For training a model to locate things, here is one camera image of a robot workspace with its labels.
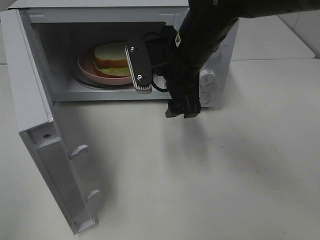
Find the white microwave oven body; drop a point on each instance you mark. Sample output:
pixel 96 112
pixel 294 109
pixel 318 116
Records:
pixel 68 27

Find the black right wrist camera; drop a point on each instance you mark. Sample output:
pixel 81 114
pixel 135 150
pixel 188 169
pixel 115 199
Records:
pixel 139 65

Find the toast sandwich with lettuce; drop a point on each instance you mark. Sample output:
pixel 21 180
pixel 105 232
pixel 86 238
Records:
pixel 110 59

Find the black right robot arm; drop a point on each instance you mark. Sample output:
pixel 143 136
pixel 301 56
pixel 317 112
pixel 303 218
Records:
pixel 179 55

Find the white microwave knob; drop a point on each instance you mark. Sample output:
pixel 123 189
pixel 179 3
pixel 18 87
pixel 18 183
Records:
pixel 207 77

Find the white microwave door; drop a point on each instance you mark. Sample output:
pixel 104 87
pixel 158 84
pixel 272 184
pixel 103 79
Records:
pixel 37 122

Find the white adjacent table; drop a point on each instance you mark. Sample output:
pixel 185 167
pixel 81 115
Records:
pixel 268 38

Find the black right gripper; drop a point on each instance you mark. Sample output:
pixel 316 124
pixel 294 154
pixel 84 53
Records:
pixel 182 86

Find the pink round plate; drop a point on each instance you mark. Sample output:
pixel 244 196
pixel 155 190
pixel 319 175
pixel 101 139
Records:
pixel 85 61

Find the round white door release button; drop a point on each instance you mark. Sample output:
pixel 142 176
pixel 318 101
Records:
pixel 205 98

